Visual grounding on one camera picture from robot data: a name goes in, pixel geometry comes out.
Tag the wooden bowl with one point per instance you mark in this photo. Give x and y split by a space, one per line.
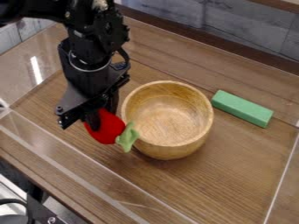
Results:
172 116

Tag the green rectangular block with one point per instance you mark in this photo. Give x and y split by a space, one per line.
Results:
242 108

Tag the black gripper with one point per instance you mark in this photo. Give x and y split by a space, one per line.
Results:
92 88

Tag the red plush strawberry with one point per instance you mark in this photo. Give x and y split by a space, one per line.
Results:
114 131

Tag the clear acrylic tray walls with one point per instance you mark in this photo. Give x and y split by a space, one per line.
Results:
241 180

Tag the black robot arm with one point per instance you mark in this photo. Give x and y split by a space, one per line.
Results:
94 60

